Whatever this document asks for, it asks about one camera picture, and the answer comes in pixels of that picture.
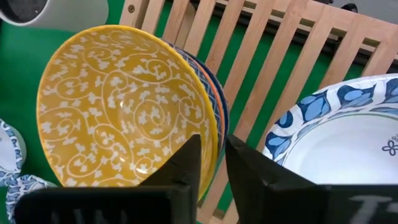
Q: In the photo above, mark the white plant pot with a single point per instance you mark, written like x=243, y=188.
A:
x=77, y=15

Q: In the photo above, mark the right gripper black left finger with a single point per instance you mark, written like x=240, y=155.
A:
x=124, y=205

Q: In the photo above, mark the wooden slatted shelf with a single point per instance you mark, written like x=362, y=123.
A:
x=342, y=26

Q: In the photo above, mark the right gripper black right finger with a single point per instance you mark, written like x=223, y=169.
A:
x=280, y=202

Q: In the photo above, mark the orange bowl blue outside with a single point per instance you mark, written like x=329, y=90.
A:
x=211, y=87

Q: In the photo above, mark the yellow bowl white swirls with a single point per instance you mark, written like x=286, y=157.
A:
x=118, y=102

